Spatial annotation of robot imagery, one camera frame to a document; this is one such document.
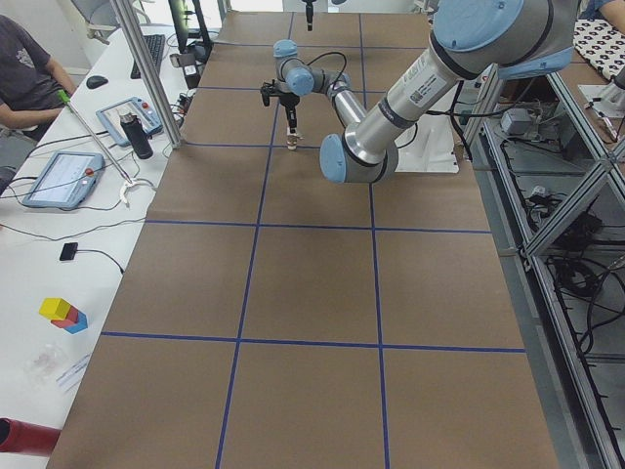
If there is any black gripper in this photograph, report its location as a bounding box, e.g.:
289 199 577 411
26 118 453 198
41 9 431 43
279 0 312 137

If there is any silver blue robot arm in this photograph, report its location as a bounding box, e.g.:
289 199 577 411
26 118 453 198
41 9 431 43
273 0 577 184

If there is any black box with label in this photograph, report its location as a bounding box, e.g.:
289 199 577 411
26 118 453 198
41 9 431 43
179 53 203 89

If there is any black monitor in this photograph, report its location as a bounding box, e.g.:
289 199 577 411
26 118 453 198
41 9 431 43
168 0 213 62

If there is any black keyboard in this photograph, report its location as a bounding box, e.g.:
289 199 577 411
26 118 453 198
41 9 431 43
130 34 166 79

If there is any black water bottle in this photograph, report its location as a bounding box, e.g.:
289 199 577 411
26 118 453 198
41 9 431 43
120 112 153 159

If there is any far teach pendant tablet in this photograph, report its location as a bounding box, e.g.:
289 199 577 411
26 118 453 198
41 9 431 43
96 97 162 148

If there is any teach pendant tablet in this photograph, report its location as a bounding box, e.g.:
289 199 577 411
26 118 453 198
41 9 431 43
21 150 104 209
96 97 162 148

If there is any reacher grabber stick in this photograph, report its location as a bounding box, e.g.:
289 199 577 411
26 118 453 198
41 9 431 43
57 90 156 207

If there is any black computer mouse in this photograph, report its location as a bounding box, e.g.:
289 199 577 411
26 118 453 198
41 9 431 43
86 75 108 90

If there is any near teach pendant tablet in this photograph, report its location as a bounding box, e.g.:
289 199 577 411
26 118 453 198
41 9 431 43
21 150 104 209

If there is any seated person grey shirt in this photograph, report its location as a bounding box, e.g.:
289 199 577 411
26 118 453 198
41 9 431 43
1 16 76 141

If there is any small black puck device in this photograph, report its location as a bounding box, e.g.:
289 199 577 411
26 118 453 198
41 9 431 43
59 242 78 262

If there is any blue toy block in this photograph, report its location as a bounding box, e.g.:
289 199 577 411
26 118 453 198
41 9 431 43
63 312 88 334

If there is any red toy block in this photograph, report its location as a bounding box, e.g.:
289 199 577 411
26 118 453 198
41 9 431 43
51 307 80 329

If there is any yellow toy block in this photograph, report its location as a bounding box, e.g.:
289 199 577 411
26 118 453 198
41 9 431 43
39 297 71 320

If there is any red cylinder object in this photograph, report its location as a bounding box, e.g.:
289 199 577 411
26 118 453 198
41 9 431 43
1 417 61 457

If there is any white pedestal column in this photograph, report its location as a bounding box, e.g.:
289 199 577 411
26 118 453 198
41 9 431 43
396 115 459 174

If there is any aluminium frame post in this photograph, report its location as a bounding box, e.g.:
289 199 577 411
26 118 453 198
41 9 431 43
110 0 182 149

